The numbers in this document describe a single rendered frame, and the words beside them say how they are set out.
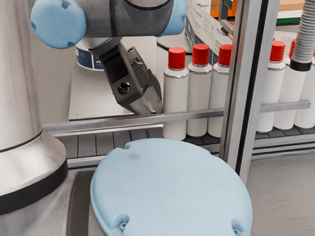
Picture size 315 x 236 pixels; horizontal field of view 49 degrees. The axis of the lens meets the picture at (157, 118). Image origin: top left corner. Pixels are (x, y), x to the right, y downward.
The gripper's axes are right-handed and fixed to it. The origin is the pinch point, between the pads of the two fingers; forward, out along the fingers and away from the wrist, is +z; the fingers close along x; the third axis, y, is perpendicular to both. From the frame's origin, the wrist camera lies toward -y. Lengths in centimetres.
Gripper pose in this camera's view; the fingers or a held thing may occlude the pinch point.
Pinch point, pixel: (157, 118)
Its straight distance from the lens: 73.7
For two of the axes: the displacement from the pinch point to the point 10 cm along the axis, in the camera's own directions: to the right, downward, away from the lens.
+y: -1.7, -5.3, 8.3
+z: 4.9, 6.9, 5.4
